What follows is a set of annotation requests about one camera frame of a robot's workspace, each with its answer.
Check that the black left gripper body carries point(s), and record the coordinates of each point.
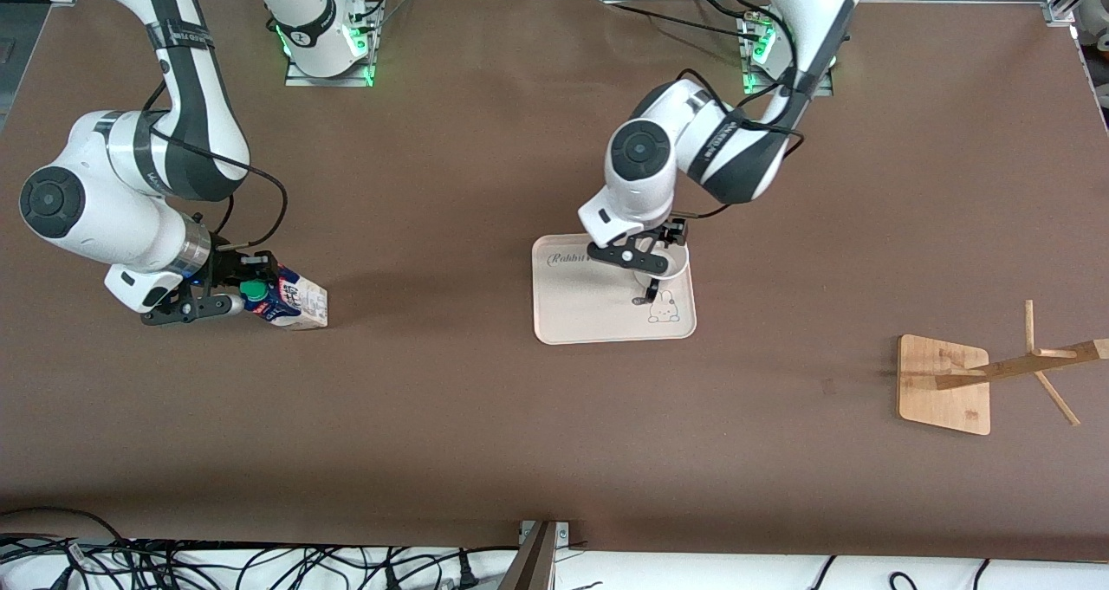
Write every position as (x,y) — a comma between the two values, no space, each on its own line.
(672,232)

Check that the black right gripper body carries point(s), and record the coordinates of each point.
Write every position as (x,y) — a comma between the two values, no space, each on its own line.
(229,268)

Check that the white smiley face cup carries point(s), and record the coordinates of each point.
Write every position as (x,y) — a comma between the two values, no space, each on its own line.
(674,265)

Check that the blue white milk carton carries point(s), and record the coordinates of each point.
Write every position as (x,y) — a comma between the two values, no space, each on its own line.
(303,304)

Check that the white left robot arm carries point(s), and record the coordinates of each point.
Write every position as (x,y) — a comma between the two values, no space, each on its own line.
(658,193)

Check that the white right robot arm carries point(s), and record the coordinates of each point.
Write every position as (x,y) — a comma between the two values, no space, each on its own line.
(104,209)

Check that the wooden cup hanging rack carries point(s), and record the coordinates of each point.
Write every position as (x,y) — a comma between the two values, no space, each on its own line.
(944,391)

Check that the cream rabbit print tray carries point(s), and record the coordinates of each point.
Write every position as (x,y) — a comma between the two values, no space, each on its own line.
(589,313)

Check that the brown table cover mat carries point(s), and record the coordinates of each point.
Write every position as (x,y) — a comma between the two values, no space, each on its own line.
(485,434)

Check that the white round object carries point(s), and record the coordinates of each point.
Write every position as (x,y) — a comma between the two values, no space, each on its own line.
(1100,40)

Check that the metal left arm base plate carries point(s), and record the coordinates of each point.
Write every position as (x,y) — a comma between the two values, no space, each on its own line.
(752,88)

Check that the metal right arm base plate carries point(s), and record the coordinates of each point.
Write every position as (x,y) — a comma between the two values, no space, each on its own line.
(299,80)

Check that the small metal angle bracket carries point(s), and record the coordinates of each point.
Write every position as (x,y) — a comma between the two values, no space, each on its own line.
(563,534)

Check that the dark aluminium profile post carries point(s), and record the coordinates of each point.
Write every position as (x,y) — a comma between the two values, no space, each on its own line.
(533,566)

